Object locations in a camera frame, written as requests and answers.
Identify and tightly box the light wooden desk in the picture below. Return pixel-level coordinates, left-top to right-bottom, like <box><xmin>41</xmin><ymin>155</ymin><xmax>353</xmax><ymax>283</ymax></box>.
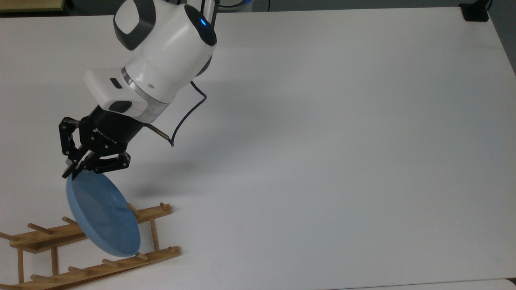
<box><xmin>0</xmin><ymin>0</ymin><xmax>66</xmax><ymax>14</ymax></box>

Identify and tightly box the black stand base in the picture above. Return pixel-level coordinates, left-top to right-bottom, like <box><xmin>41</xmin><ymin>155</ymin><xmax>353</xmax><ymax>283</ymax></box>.
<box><xmin>459</xmin><ymin>0</ymin><xmax>493</xmax><ymax>23</ymax></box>

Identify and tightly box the dark gripper cable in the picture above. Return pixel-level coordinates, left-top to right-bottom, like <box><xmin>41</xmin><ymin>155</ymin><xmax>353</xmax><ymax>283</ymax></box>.
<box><xmin>146</xmin><ymin>80</ymin><xmax>208</xmax><ymax>147</ymax></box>

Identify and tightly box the blue plastic plate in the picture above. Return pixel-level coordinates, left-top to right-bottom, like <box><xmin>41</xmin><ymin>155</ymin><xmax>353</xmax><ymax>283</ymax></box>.
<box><xmin>65</xmin><ymin>171</ymin><xmax>142</xmax><ymax>258</ymax></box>

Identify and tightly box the wooden plate rack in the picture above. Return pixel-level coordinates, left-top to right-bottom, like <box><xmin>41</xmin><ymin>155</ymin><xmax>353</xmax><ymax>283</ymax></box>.
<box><xmin>0</xmin><ymin>202</ymin><xmax>181</xmax><ymax>290</ymax></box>

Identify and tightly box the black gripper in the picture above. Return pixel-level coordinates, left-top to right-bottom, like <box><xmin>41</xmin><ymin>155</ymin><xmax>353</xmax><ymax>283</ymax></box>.
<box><xmin>59</xmin><ymin>106</ymin><xmax>146</xmax><ymax>179</ymax></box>

